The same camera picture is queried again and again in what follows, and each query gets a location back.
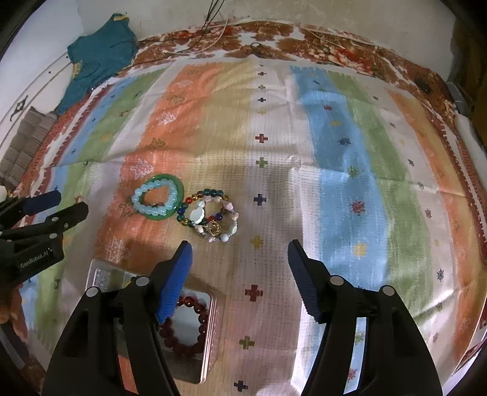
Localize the multicolour glass bead bracelet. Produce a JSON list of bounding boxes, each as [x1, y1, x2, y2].
[[176, 186, 229, 229]]

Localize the grey striped cushion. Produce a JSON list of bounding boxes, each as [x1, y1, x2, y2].
[[0, 107, 58, 191]]

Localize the colourful striped cloth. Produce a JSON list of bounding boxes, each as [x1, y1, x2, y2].
[[15, 59, 481, 396]]

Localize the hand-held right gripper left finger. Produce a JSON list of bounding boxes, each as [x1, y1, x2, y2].
[[42, 241, 193, 396]]

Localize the black cable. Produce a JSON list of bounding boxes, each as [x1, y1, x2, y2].
[[208, 0, 226, 23], [201, 0, 218, 37]]

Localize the light blue bead bracelet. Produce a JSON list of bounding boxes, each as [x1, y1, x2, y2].
[[131, 180, 180, 216]]

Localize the white cable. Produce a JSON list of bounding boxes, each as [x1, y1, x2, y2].
[[171, 19, 233, 55]]

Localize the dark red bead bracelet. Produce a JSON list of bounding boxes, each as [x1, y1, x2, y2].
[[158, 294, 212, 359]]

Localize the green jade bangle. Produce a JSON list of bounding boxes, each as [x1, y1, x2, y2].
[[138, 174, 186, 221]]

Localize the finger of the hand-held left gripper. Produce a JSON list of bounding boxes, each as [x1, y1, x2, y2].
[[0, 202, 89, 244], [0, 190, 62, 229]]

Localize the white shell bracelet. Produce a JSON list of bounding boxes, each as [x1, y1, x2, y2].
[[188, 196, 242, 244]]

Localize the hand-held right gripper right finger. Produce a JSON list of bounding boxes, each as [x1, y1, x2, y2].
[[287, 239, 444, 396]]

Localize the teal shirt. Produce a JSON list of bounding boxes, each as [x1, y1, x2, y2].
[[56, 13, 139, 117]]

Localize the metal tin box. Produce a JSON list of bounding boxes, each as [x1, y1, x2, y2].
[[87, 259, 218, 385]]

